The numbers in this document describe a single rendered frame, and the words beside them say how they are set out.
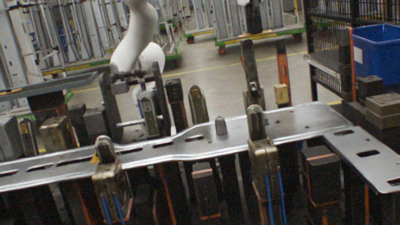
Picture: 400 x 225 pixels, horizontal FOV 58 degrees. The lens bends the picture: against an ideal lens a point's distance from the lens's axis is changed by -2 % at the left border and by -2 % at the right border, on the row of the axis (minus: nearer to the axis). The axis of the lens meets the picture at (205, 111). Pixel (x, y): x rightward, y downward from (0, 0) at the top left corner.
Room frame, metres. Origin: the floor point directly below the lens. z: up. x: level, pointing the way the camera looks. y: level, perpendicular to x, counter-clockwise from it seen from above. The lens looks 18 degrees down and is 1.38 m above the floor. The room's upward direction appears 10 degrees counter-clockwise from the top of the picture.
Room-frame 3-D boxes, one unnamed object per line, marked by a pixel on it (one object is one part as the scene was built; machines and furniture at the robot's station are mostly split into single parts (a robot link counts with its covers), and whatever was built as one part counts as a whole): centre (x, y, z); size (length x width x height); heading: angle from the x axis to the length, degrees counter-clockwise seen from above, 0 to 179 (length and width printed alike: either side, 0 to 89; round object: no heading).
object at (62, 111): (1.26, 0.54, 0.92); 0.10 x 0.08 x 0.45; 91
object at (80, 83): (1.26, 0.54, 1.16); 0.37 x 0.14 x 0.02; 91
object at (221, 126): (0.93, -0.03, 1.02); 0.03 x 0.03 x 0.07
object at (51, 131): (1.08, 0.47, 0.89); 0.13 x 0.11 x 0.38; 1
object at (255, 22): (0.91, -0.16, 1.28); 0.03 x 0.03 x 0.07; 1
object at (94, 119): (1.12, 0.34, 0.89); 0.13 x 0.11 x 0.38; 1
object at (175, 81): (1.15, 0.08, 0.91); 0.07 x 0.05 x 0.42; 1
